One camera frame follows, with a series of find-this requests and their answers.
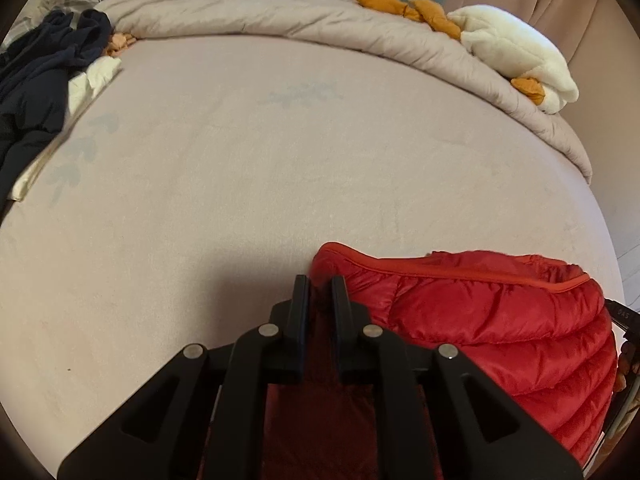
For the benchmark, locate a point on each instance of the grey duvet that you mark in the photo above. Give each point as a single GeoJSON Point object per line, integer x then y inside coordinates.
{"type": "Point", "coordinates": [300, 10]}

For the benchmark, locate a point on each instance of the navy garment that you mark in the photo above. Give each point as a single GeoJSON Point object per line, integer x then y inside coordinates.
{"type": "Point", "coordinates": [40, 75]}

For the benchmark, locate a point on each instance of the bed with pink sheet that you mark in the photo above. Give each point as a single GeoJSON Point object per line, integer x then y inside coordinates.
{"type": "Point", "coordinates": [250, 185]}

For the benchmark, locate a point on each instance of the red down jacket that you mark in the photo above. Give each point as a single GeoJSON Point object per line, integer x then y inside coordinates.
{"type": "Point", "coordinates": [475, 310]}

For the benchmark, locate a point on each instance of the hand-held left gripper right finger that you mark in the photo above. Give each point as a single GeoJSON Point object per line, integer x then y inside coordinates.
{"type": "Point", "coordinates": [340, 310]}

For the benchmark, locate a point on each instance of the white cloth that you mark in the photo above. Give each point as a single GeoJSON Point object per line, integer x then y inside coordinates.
{"type": "Point", "coordinates": [95, 75]}

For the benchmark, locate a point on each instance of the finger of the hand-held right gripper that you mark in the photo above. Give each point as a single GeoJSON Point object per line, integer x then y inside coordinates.
{"type": "Point", "coordinates": [622, 316]}

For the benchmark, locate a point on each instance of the orange cloth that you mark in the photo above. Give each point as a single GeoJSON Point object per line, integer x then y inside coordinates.
{"type": "Point", "coordinates": [120, 42]}

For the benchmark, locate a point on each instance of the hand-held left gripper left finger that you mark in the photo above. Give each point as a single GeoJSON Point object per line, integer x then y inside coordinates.
{"type": "Point", "coordinates": [302, 310]}

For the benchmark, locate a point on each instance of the white goose plush toy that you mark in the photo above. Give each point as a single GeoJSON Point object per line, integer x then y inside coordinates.
{"type": "Point", "coordinates": [510, 45]}

